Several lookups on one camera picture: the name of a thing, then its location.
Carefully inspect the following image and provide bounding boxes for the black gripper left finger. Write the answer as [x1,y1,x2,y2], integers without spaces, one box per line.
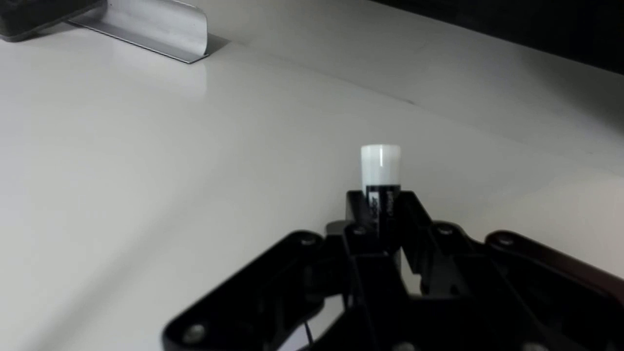
[162,190,367,351]

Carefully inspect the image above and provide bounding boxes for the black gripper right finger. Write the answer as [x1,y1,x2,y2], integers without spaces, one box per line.
[395,190,624,351]

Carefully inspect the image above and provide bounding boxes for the white black dry-erase marker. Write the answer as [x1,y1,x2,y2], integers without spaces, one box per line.
[361,143,402,216]

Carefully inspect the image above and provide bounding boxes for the white whiteboard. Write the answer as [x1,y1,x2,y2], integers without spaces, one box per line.
[0,0,624,351]

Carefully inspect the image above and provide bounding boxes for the metal whiteboard tray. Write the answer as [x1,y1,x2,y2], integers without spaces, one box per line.
[71,0,211,63]

